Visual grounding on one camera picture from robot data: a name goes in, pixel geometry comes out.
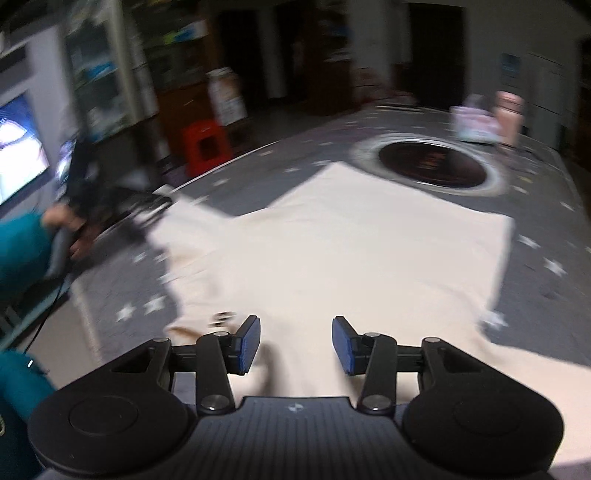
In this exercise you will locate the cream white garment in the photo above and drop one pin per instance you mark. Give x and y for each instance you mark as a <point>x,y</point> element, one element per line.
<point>346,258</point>

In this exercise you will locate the pink insulated bottle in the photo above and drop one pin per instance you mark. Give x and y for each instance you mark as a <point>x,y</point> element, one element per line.
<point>510,115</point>

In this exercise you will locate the pink white tissue pack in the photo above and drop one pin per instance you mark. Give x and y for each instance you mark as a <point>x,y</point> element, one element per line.
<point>473,122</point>

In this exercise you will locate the cluttered shelf unit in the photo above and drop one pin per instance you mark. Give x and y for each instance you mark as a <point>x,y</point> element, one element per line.
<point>101,69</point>

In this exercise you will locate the white carton box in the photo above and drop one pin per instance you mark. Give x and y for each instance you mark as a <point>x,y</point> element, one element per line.
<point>226,97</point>

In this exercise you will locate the red plastic stool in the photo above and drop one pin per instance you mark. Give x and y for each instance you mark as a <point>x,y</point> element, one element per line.
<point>205,145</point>

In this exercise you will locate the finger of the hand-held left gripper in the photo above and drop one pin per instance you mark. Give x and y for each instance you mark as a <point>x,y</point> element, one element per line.
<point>147,201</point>

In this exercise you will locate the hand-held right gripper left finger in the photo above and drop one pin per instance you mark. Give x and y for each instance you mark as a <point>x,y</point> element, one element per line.
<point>248,345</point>

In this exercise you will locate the person's teal jacket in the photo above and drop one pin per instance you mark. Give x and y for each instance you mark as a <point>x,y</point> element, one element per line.
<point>21,406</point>

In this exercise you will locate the person's left forearm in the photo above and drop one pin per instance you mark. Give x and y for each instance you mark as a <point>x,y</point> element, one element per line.
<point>21,251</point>

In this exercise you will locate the person's left hand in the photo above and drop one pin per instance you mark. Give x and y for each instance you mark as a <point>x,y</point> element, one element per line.
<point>60,217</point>

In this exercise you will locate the television screen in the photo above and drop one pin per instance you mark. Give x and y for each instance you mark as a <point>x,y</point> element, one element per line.
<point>18,147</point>

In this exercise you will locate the grey star print tablecloth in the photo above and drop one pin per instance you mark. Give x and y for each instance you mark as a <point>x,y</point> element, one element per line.
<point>531,277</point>

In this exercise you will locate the round black induction cooktop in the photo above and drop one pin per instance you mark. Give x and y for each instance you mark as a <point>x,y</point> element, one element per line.
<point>434,166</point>

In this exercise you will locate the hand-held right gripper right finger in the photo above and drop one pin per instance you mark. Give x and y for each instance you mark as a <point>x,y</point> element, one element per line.
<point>344,346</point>

